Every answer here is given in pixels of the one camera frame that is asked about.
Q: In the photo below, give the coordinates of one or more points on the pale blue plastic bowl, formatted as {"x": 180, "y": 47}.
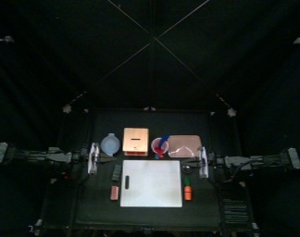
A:
{"x": 110, "y": 145}

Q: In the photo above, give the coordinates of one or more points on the red plastic utensil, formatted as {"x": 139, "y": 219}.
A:
{"x": 159, "y": 152}

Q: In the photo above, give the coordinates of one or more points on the dark green toy block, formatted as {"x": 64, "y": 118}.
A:
{"x": 116, "y": 172}

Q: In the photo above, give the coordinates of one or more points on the orange toy carrot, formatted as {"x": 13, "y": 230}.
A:
{"x": 188, "y": 191}

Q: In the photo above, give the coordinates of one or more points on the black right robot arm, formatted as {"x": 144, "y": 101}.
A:
{"x": 256, "y": 161}

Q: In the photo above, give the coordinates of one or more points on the blue plastic utensil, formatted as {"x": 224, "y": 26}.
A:
{"x": 164, "y": 141}

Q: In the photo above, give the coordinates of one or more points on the wooden box with slot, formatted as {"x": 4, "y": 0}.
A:
{"x": 136, "y": 141}

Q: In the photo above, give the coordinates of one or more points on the white printed label sticker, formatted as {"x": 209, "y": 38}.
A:
{"x": 236, "y": 212}

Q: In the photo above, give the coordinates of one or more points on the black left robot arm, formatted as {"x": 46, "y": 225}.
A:
{"x": 41, "y": 156}

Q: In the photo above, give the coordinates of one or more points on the clear pink square container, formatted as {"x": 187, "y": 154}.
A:
{"x": 185, "y": 145}

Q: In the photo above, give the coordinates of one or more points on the pink red toy block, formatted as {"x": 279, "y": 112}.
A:
{"x": 114, "y": 193}

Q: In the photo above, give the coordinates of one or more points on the white cutting board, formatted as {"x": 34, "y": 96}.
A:
{"x": 152, "y": 183}

